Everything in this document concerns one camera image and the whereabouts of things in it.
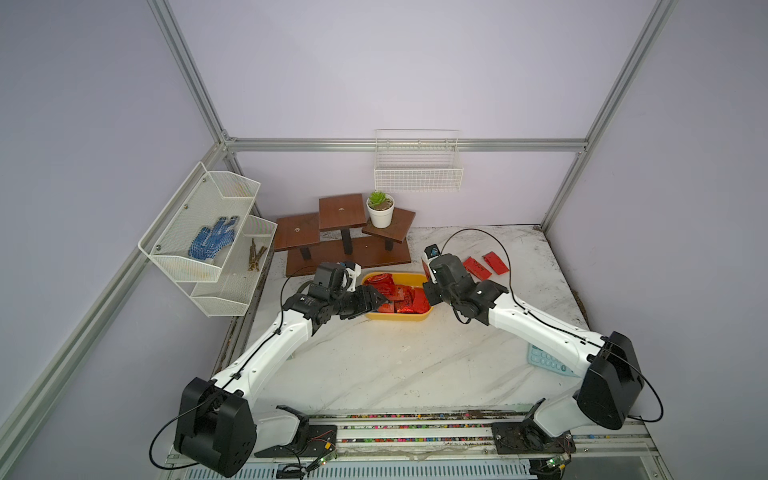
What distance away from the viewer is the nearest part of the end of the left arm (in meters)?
0.58

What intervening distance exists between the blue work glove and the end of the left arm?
0.28m

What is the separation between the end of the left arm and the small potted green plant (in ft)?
1.04

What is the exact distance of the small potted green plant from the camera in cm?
95

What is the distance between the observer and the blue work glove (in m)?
0.75

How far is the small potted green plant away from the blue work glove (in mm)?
415

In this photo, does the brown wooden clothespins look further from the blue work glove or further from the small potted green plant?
the small potted green plant
